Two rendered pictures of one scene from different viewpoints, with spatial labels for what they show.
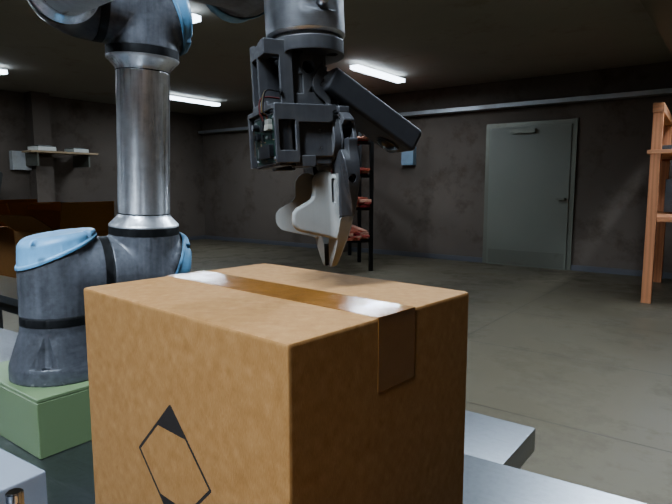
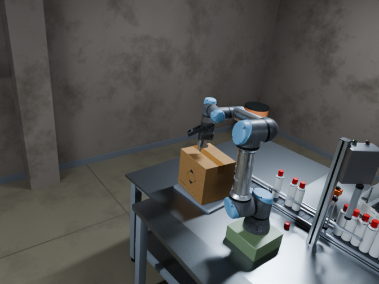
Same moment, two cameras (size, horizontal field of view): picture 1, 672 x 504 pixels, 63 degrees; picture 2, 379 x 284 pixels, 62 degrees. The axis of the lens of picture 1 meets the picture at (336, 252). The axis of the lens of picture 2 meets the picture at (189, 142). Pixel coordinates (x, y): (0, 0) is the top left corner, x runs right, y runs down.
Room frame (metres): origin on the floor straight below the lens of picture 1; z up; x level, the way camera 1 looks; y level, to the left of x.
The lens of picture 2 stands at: (2.38, 0.37, 2.09)
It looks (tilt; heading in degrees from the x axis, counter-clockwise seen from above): 25 degrees down; 194
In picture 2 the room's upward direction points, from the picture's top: 6 degrees clockwise
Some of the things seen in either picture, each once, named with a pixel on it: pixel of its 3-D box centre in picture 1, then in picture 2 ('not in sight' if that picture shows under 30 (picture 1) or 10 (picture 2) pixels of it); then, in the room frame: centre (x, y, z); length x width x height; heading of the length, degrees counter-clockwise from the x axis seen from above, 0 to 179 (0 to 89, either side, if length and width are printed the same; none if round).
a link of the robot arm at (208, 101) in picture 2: not in sight; (209, 107); (0.55, 0.04, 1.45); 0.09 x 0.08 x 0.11; 36
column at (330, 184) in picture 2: not in sight; (326, 195); (0.79, 0.77, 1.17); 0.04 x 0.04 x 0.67; 57
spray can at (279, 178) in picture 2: not in sight; (278, 183); (0.47, 0.54, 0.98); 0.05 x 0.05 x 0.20
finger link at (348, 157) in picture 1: (339, 170); not in sight; (0.53, 0.00, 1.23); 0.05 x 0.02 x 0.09; 28
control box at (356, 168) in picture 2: not in sight; (356, 163); (0.78, 0.86, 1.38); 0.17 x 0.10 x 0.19; 112
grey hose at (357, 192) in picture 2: not in sight; (353, 202); (0.82, 0.90, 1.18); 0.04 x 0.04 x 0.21
